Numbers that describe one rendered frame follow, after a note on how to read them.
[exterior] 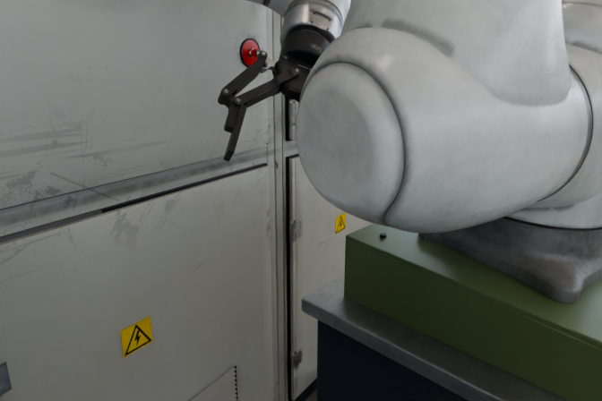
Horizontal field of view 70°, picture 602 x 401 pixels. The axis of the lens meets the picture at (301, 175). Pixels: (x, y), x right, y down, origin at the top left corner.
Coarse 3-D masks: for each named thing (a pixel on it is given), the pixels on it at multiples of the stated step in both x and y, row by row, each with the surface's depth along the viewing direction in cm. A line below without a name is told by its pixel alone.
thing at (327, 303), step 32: (320, 288) 56; (320, 320) 53; (352, 320) 49; (384, 320) 49; (384, 352) 46; (416, 352) 44; (448, 352) 44; (448, 384) 42; (480, 384) 40; (512, 384) 40
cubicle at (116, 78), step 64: (0, 0) 54; (64, 0) 60; (128, 0) 68; (192, 0) 77; (0, 64) 55; (64, 64) 62; (128, 64) 69; (192, 64) 79; (0, 128) 56; (64, 128) 63; (128, 128) 71; (192, 128) 82; (256, 128) 96; (0, 192) 58; (64, 192) 64; (128, 192) 75; (192, 192) 84; (256, 192) 99; (0, 256) 59; (64, 256) 66; (128, 256) 75; (192, 256) 87; (256, 256) 103; (0, 320) 60; (64, 320) 68; (128, 320) 77; (192, 320) 89; (256, 320) 107; (0, 384) 61; (64, 384) 69; (128, 384) 79; (192, 384) 92; (256, 384) 111
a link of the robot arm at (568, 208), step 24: (576, 0) 40; (600, 0) 40; (576, 24) 38; (600, 24) 38; (576, 48) 38; (600, 48) 38; (576, 72) 36; (600, 72) 37; (600, 96) 36; (600, 120) 36; (600, 144) 37; (600, 168) 39; (576, 192) 40; (600, 192) 42; (528, 216) 44; (552, 216) 43; (576, 216) 43; (600, 216) 43
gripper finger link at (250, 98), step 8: (288, 72) 60; (296, 72) 60; (272, 80) 59; (280, 80) 59; (288, 80) 59; (256, 88) 57; (264, 88) 58; (272, 88) 58; (240, 96) 56; (248, 96) 56; (256, 96) 57; (264, 96) 59; (272, 96) 61; (240, 104) 55; (248, 104) 57
